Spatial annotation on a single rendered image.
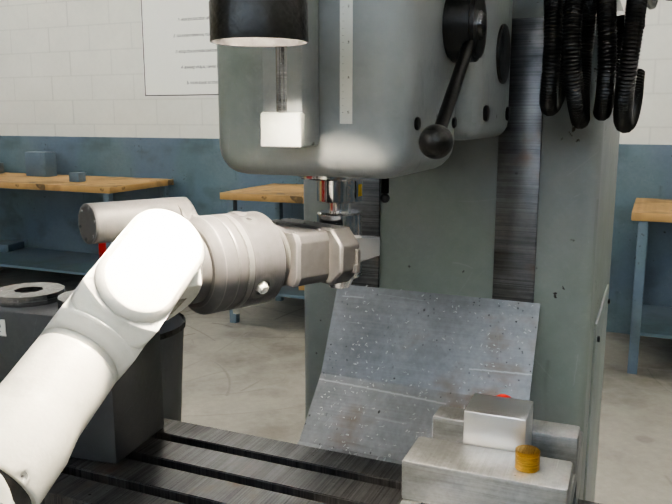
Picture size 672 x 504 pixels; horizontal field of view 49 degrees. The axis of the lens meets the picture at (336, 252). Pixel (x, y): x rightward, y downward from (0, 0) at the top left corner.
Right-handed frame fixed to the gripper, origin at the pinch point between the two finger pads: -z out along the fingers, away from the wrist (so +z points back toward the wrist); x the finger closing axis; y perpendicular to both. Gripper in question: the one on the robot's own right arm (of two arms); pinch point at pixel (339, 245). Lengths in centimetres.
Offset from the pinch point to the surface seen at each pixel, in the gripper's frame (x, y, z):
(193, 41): 440, -74, -270
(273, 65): -4.2, -17.5, 12.3
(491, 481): -20.4, 18.8, 0.5
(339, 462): 6.8, 29.2, -7.2
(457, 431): -10.7, 19.5, -7.5
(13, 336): 37.5, 14.2, 20.5
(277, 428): 185, 121, -143
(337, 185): -1.6, -6.5, 1.9
